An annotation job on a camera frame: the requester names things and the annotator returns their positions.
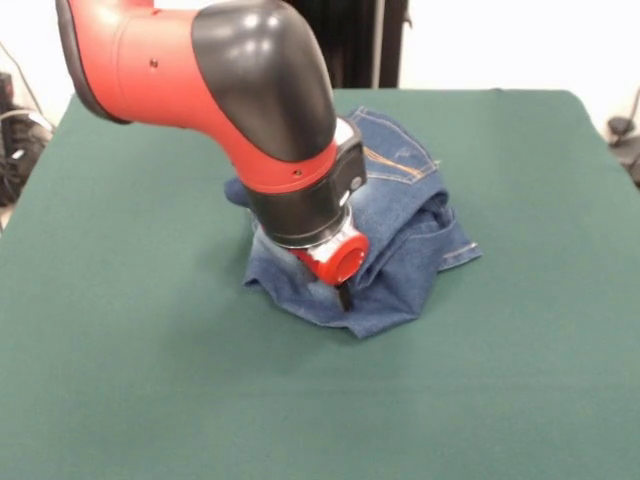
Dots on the blue denim jeans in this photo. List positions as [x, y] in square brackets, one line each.
[400, 240]

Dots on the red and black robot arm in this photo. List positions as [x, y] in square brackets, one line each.
[225, 100]

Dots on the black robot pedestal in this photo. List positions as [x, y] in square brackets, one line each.
[365, 45]

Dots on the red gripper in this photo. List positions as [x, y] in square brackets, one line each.
[345, 260]

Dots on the dark green table cloth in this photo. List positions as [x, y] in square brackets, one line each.
[200, 375]

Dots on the black wheeled stand base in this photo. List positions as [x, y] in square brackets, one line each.
[20, 150]
[631, 160]

